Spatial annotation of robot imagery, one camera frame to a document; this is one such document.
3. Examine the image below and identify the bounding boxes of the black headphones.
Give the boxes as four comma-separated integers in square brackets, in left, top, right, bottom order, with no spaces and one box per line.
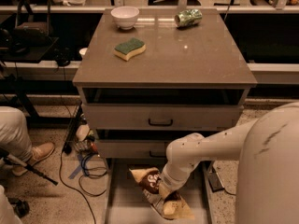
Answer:
[53,48,70,67]

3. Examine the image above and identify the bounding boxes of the grey drawer cabinet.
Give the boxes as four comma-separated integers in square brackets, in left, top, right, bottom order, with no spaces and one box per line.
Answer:
[72,7,259,161]

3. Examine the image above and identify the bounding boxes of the brown sea salt chip bag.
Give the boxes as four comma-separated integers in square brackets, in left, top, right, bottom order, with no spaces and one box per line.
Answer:
[130,167,194,220]

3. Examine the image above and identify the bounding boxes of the tan leather shoe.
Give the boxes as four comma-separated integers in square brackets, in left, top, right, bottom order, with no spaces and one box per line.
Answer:
[12,142,55,176]

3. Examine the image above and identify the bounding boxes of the top drawer with black handle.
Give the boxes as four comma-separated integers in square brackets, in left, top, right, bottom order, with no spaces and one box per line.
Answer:
[82,105,244,131]

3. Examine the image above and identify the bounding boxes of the open bottom drawer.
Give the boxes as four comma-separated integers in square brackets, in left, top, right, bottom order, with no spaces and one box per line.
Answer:
[105,159,216,224]

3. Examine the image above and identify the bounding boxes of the black caster wheel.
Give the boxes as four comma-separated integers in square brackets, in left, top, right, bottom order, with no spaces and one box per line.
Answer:
[14,201,30,217]

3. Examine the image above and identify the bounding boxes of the middle drawer with black handle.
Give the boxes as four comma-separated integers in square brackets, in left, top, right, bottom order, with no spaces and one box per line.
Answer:
[95,140,168,159]

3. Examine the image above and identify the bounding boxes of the drawer with black handle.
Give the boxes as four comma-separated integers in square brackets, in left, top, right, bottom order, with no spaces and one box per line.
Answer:
[82,105,244,131]
[95,140,168,159]

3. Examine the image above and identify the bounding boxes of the person's leg in beige trousers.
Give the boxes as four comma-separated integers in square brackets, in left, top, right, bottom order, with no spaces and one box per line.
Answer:
[0,106,32,162]

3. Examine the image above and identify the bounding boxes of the crushed green soda can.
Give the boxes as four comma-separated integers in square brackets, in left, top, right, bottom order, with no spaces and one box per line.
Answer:
[175,8,203,28]

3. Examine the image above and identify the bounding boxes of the black rod tool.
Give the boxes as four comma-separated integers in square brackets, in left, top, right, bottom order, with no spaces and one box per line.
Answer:
[0,148,58,186]

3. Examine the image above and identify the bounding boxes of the black side table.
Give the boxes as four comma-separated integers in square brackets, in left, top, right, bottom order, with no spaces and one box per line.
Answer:
[0,36,60,119]

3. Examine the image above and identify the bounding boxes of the white ceramic bowl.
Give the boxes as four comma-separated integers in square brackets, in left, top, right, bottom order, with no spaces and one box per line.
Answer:
[111,7,139,30]

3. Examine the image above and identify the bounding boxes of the green yellow sponge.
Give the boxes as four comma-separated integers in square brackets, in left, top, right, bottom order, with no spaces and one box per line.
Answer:
[113,37,146,62]

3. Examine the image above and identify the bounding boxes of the white paper cup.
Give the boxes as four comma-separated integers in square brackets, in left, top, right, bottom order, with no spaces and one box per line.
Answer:
[79,48,88,59]

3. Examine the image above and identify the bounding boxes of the black cable on floor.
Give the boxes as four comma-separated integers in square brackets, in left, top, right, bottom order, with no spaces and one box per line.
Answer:
[58,150,108,224]

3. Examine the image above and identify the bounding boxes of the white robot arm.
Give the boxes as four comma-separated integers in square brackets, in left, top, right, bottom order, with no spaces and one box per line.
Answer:
[159,102,299,224]

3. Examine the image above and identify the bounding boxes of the black power adapter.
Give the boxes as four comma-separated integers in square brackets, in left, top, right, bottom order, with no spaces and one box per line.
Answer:
[208,173,224,192]

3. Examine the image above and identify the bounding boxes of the black bag on side table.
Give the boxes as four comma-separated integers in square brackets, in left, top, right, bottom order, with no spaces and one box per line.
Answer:
[13,0,51,47]

